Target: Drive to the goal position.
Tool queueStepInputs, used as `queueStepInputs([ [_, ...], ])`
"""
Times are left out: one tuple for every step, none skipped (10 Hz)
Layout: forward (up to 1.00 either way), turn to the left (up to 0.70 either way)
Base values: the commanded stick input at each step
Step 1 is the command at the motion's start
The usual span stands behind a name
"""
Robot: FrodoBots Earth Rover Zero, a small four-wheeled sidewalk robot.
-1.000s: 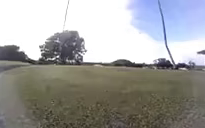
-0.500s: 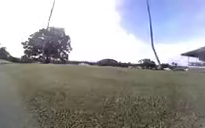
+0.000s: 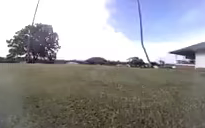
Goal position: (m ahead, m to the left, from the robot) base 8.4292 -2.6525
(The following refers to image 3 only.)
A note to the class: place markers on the low dark mound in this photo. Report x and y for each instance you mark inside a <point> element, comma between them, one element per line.
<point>96,60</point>

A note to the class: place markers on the grass lawn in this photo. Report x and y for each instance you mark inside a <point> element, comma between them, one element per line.
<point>90,93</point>

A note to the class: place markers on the round dark tree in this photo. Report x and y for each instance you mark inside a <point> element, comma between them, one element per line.
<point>45,43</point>

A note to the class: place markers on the thin palm trunk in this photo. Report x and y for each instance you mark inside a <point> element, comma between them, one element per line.
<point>34,16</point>

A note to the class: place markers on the grey roofed white building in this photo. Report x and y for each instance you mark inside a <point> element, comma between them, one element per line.
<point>203,58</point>

